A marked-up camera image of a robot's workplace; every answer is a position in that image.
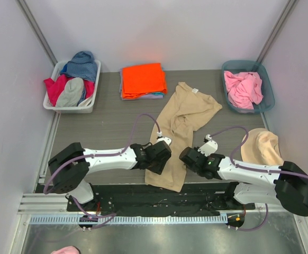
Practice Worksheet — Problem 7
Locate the beige t shirt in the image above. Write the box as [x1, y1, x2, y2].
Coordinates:
[144, 82, 222, 192]

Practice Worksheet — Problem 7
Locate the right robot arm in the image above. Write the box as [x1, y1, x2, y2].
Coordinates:
[179, 147, 308, 216]

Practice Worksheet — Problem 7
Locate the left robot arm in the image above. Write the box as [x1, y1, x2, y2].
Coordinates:
[44, 137, 172, 211]

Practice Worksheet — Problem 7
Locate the beige bucket hat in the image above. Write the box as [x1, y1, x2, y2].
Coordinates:
[240, 128, 284, 166]

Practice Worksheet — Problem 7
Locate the orange folded t shirt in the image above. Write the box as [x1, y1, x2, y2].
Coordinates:
[122, 63, 168, 98]

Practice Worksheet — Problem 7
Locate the pink crumpled t shirt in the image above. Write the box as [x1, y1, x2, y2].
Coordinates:
[224, 71, 264, 110]

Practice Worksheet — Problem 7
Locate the teal plastic basin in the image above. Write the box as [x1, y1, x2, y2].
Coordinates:
[222, 60, 275, 114]

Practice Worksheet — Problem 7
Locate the grey garment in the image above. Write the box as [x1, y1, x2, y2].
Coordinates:
[56, 78, 86, 107]

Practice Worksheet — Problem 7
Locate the white laundry basket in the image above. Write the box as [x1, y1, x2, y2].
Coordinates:
[42, 60, 102, 114]

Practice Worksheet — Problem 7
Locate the blue patterned garment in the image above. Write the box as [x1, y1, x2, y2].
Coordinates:
[60, 51, 98, 82]

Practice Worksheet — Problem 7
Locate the magenta garment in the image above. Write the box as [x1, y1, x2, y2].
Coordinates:
[44, 75, 95, 107]

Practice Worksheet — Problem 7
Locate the pink object bottom edge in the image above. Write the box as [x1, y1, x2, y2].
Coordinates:
[51, 246, 81, 254]

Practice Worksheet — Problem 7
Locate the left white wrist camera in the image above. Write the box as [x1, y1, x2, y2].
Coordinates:
[156, 131, 172, 146]

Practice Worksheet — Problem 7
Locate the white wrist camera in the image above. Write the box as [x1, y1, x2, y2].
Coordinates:
[156, 131, 172, 146]
[197, 134, 218, 156]

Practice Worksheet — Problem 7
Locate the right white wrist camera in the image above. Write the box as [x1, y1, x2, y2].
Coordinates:
[197, 134, 218, 156]

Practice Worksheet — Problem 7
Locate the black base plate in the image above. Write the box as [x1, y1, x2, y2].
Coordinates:
[81, 183, 255, 217]

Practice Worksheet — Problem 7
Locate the white slotted cable duct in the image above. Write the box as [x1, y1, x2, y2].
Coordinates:
[29, 214, 228, 226]

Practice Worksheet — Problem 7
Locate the right aluminium corner post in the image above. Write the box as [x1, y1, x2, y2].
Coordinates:
[256, 0, 299, 64]

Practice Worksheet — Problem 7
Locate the aluminium corner post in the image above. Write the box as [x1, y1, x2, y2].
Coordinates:
[16, 0, 58, 66]
[256, 0, 299, 64]

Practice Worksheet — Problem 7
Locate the aluminium rail frame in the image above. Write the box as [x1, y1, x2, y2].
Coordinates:
[17, 190, 308, 214]

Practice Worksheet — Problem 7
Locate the left aluminium corner post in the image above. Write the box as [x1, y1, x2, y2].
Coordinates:
[16, 0, 58, 66]

